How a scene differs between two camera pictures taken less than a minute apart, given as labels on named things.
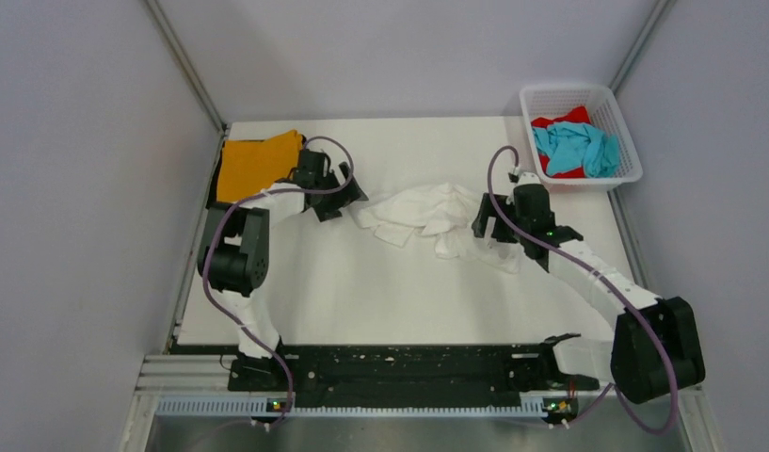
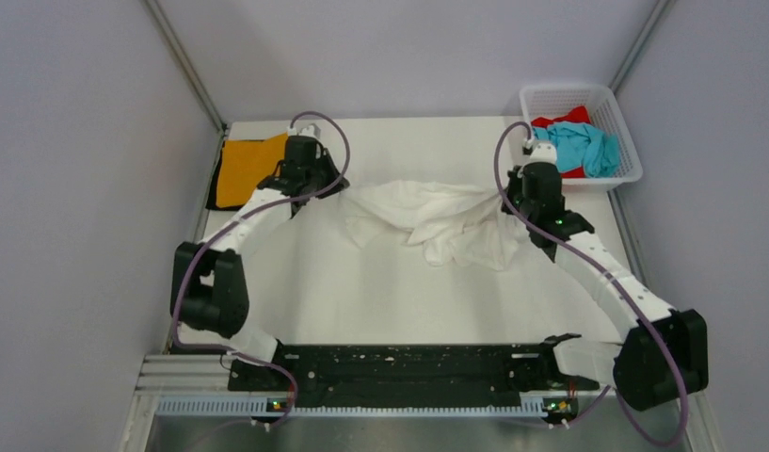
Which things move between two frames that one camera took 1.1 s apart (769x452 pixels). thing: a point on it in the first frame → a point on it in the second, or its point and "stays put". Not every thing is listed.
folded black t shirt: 212,201 stays put
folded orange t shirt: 248,167 stays put
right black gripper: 488,210 → 516,179
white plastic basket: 579,137 stays put
